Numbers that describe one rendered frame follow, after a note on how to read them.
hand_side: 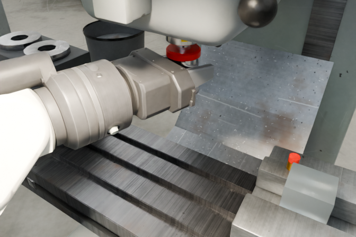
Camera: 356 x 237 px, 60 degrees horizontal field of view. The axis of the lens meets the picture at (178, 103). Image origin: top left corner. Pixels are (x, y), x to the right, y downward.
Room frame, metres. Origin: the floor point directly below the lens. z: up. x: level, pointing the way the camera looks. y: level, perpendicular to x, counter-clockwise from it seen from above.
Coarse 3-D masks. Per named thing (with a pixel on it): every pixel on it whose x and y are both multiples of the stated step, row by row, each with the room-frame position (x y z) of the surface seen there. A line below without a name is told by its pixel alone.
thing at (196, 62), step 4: (200, 56) 0.38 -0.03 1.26; (172, 60) 0.37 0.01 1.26; (192, 60) 0.37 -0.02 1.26; (196, 60) 0.37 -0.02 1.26; (180, 64) 0.37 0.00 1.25; (184, 64) 0.36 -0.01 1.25; (188, 64) 0.37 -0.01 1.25; (192, 64) 0.37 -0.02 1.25; (196, 64) 0.37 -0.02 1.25; (196, 88) 0.37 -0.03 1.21; (196, 92) 0.37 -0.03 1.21
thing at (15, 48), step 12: (12, 36) 0.66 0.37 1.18; (24, 36) 0.67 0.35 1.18; (36, 36) 0.66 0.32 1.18; (0, 48) 0.62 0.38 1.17; (12, 48) 0.61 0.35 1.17; (24, 48) 0.62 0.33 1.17; (36, 48) 0.59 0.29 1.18; (48, 48) 0.61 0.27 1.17; (60, 48) 0.59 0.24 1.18; (72, 48) 0.62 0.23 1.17; (0, 60) 0.60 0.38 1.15; (60, 60) 0.56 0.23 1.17; (72, 60) 0.57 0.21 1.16; (84, 60) 0.59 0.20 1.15
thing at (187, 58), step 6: (168, 48) 0.38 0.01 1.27; (174, 48) 0.38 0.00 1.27; (192, 48) 0.38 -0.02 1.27; (198, 48) 0.38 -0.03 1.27; (168, 54) 0.38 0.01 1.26; (174, 54) 0.37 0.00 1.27; (180, 54) 0.37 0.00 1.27; (186, 54) 0.37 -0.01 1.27; (192, 54) 0.37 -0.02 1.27; (198, 54) 0.38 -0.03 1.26; (180, 60) 0.37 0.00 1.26; (186, 60) 0.37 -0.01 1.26
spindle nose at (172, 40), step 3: (165, 36) 0.39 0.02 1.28; (168, 39) 0.37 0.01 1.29; (171, 39) 0.37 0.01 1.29; (174, 39) 0.37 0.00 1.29; (177, 39) 0.37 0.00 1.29; (180, 39) 0.36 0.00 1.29; (168, 42) 0.37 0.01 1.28; (171, 42) 0.37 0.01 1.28; (174, 42) 0.37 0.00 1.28; (177, 42) 0.37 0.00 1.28; (180, 42) 0.36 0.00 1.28; (183, 42) 0.36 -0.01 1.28; (186, 42) 0.36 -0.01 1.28; (189, 42) 0.37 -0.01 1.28; (192, 42) 0.37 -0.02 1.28; (180, 45) 0.37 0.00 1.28; (183, 45) 0.36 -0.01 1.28; (186, 45) 0.37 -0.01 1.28
